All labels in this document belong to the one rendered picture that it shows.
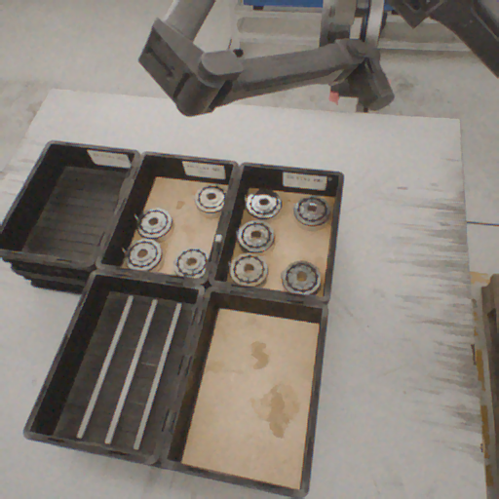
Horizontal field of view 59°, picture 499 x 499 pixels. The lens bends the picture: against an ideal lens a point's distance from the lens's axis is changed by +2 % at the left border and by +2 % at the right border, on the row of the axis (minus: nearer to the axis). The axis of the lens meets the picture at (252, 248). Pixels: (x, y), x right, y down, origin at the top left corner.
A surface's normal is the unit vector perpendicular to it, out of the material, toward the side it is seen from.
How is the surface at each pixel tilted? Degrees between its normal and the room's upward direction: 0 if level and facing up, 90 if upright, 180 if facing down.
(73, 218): 0
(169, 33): 34
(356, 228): 0
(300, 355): 0
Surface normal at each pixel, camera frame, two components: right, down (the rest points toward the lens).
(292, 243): -0.07, -0.50
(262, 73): 0.53, -0.29
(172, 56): -0.55, 0.58
